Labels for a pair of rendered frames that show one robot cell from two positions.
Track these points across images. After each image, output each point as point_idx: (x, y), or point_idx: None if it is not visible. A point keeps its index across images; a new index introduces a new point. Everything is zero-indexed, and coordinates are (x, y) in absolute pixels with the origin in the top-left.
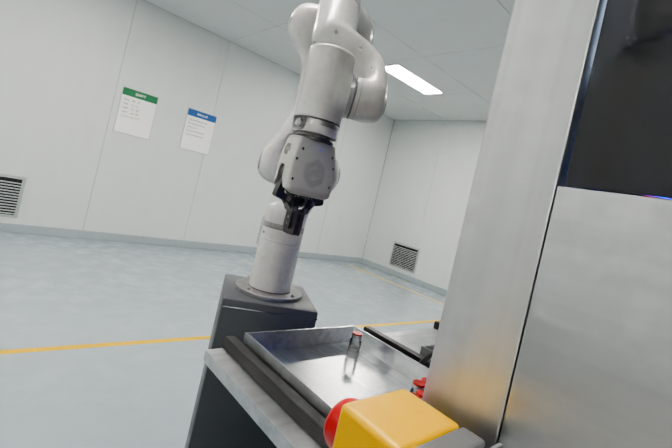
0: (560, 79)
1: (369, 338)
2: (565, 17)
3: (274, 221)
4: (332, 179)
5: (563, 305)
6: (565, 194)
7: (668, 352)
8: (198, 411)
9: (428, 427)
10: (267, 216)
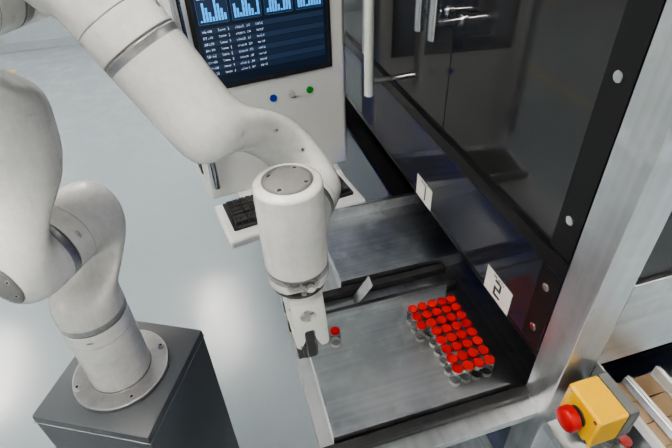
0: (646, 248)
1: None
2: (655, 221)
3: (102, 323)
4: None
5: (628, 318)
6: (637, 287)
7: (656, 312)
8: None
9: (607, 392)
10: (82, 328)
